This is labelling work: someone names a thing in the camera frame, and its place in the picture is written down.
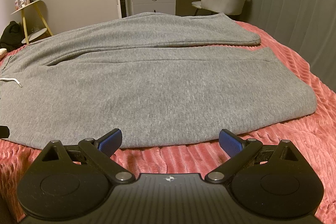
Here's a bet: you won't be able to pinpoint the grey sweatpants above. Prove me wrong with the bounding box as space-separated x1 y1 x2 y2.
1 12 317 149

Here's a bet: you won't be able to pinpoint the pink ribbed bed blanket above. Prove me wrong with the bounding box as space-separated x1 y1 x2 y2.
1 22 335 223

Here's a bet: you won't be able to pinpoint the black bag on floor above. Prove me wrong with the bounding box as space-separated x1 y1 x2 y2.
1 21 23 52

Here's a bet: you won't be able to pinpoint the yellow legged side table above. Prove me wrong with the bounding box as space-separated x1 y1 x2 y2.
10 0 54 45

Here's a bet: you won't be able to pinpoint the grey bedside cabinet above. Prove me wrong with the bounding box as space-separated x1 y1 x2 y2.
132 0 176 15

